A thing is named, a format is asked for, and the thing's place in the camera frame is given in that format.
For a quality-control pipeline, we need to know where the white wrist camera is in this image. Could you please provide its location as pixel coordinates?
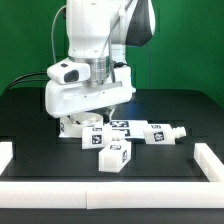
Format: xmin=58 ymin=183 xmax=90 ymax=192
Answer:
xmin=47 ymin=58 xmax=91 ymax=85

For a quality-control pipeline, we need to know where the white marker sheet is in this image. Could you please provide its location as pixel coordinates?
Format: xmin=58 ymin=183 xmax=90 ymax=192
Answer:
xmin=59 ymin=119 xmax=154 ymax=141

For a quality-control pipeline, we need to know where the black cable upper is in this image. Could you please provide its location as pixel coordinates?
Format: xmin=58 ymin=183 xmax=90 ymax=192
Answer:
xmin=3 ymin=70 xmax=51 ymax=95

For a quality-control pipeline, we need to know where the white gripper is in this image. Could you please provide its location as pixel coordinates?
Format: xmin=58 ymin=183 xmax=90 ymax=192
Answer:
xmin=45 ymin=66 xmax=132 ymax=125

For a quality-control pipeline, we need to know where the white round stool seat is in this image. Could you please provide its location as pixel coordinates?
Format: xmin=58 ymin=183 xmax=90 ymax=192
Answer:
xmin=60 ymin=112 xmax=103 ymax=138

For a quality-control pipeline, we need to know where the white cable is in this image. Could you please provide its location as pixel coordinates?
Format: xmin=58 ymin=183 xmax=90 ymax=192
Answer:
xmin=50 ymin=5 xmax=68 ymax=64

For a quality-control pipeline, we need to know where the black cable lower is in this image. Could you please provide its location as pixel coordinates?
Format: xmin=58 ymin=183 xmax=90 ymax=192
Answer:
xmin=3 ymin=77 xmax=51 ymax=96

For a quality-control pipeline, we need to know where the black cable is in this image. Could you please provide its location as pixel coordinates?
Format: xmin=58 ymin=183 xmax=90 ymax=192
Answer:
xmin=3 ymin=77 xmax=51 ymax=96
xmin=3 ymin=70 xmax=51 ymax=95

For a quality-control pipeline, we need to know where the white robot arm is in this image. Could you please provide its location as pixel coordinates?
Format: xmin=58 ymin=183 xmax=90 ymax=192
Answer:
xmin=45 ymin=0 xmax=156 ymax=118

